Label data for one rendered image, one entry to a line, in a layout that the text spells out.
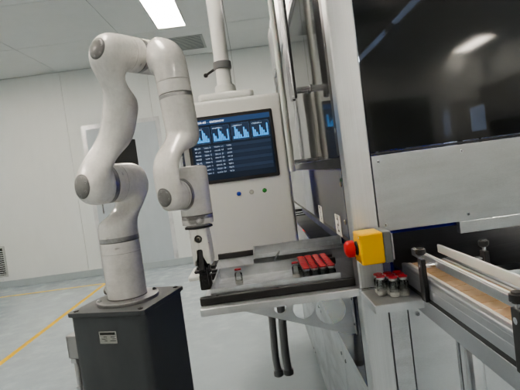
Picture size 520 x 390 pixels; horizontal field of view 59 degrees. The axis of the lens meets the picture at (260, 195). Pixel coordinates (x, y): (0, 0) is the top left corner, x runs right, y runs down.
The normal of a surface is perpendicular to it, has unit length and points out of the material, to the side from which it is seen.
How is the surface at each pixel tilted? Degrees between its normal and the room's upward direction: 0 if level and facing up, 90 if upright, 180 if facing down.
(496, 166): 90
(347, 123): 90
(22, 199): 90
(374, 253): 90
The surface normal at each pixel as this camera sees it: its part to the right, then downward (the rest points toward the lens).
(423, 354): 0.02, 0.05
